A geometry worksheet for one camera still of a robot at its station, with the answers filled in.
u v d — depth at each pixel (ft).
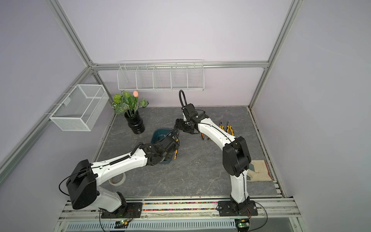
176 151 2.22
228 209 2.43
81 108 2.77
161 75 3.24
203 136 3.34
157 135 3.34
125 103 2.91
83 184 1.36
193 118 2.16
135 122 3.22
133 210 2.42
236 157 1.68
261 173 2.78
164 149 2.07
